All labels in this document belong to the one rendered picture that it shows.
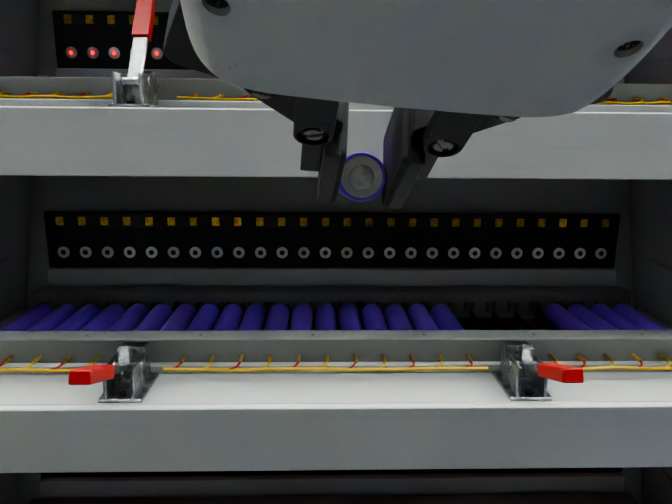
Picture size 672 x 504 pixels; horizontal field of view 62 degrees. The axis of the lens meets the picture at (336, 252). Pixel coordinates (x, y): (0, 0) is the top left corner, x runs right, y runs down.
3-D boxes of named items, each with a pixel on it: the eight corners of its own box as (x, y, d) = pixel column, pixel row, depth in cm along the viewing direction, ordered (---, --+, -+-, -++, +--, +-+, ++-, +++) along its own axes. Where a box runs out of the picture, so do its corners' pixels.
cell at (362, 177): (370, 159, 27) (387, 151, 20) (370, 197, 27) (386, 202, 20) (332, 158, 27) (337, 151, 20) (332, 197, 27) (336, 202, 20)
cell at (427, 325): (426, 322, 50) (443, 351, 44) (406, 322, 50) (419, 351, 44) (427, 303, 50) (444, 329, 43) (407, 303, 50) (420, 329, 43)
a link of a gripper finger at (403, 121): (532, 28, 16) (461, 143, 22) (423, 16, 16) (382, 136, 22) (540, 125, 15) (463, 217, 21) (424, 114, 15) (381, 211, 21)
